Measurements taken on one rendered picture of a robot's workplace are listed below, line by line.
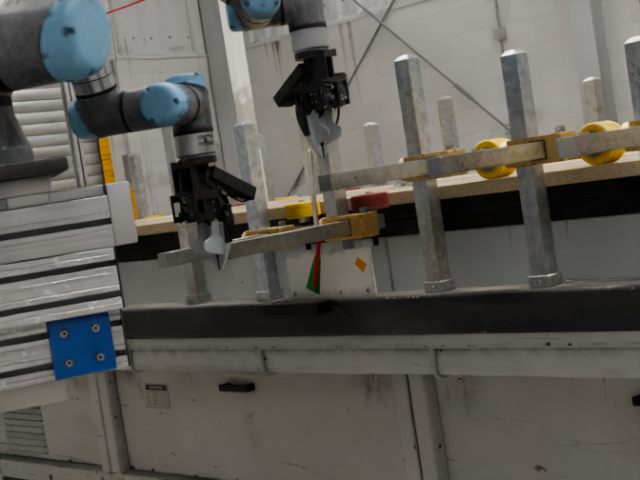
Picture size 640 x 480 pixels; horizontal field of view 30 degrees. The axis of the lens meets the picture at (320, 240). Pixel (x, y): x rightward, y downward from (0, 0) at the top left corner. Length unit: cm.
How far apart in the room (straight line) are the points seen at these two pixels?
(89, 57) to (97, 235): 25
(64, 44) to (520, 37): 908
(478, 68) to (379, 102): 119
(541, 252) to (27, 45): 99
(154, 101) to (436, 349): 76
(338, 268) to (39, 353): 90
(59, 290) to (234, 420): 161
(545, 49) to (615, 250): 818
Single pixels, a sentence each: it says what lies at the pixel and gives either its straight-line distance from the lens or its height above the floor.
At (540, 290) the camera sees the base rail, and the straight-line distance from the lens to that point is 217.
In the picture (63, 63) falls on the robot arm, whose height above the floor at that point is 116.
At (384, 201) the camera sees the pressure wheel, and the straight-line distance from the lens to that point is 250.
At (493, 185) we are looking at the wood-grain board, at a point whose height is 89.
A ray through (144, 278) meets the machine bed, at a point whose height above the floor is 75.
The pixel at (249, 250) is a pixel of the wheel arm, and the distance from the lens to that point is 227.
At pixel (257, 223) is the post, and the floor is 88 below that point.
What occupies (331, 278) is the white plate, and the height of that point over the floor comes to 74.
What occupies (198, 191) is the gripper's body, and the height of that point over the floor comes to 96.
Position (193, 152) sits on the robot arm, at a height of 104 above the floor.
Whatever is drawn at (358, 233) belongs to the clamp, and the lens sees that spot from 245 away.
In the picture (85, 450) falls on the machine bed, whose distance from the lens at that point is 392.
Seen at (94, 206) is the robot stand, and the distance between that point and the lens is 173.
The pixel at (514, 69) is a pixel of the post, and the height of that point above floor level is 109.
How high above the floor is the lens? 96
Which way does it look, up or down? 3 degrees down
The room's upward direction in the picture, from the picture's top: 9 degrees counter-clockwise
